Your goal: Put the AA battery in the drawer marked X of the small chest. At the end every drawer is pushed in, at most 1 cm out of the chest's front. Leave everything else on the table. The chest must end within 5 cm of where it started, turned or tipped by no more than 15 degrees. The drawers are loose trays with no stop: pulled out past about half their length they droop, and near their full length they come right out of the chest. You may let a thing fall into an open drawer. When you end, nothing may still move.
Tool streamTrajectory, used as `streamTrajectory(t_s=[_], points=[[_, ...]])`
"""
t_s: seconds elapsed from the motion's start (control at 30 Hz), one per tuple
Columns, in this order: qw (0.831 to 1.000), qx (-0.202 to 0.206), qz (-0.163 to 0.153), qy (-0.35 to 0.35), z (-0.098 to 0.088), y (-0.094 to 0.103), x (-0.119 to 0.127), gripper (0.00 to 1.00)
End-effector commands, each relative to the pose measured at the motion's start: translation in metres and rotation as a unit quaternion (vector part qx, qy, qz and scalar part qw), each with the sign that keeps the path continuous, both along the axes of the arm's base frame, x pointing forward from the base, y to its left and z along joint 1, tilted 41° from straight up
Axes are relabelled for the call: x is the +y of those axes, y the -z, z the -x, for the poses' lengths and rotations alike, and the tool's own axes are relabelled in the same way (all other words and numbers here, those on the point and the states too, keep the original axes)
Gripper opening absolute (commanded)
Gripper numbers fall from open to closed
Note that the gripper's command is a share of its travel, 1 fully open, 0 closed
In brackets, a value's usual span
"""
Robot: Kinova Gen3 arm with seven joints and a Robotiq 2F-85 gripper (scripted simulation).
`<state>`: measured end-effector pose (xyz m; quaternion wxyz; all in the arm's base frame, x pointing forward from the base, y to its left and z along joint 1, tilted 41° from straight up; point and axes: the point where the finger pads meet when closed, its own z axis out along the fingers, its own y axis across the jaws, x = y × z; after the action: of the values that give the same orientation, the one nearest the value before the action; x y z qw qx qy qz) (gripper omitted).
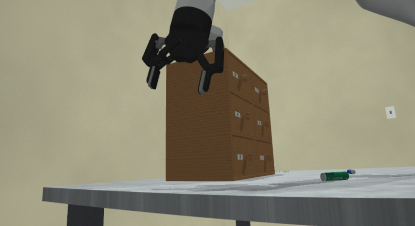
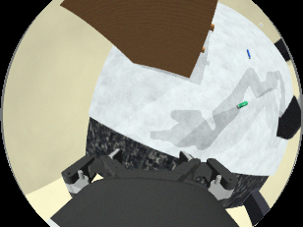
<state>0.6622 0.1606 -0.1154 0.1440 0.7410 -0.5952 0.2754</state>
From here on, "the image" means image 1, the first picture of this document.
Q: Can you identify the brown wooden drawer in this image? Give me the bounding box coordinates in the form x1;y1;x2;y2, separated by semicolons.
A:
232;136;258;178
254;106;271;141
251;73;269;110
228;53;252;101
256;141;274;174
230;93;255;137

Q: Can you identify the green aa battery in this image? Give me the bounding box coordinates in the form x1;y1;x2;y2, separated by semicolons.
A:
320;171;349;181

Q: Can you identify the brown wooden chest of drawers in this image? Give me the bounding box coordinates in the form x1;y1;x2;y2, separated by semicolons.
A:
166;48;275;181

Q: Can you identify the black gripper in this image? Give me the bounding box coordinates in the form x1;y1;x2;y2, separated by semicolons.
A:
142;7;225;95

